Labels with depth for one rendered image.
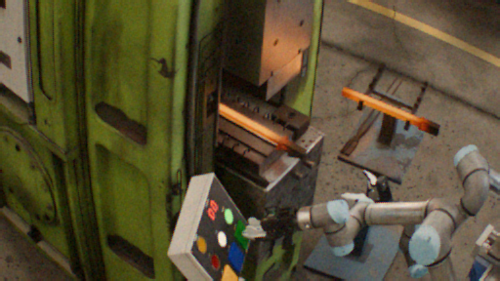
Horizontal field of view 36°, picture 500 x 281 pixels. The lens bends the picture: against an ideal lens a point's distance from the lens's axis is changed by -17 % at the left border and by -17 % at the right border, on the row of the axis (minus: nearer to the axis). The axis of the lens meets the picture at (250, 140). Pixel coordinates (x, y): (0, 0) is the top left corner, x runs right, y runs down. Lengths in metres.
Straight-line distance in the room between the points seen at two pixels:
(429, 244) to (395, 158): 1.14
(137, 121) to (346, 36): 2.63
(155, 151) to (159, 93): 0.26
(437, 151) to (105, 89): 2.30
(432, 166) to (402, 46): 1.07
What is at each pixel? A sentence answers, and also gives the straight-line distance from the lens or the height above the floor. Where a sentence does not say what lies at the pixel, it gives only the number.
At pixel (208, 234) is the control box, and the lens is 2.68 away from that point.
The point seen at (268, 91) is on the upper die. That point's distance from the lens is 2.90.
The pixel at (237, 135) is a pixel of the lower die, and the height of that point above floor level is 0.99.
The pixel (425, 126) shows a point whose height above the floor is 1.02.
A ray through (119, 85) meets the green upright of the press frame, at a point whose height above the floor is 1.28.
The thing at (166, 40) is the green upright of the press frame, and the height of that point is 1.62.
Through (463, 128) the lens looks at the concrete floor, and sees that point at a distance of 4.98.
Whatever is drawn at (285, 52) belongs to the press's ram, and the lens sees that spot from 2.88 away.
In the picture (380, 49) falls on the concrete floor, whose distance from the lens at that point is 5.37.
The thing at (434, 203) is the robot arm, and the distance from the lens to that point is 2.61.
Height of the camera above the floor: 3.20
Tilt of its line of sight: 44 degrees down
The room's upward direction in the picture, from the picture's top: 5 degrees clockwise
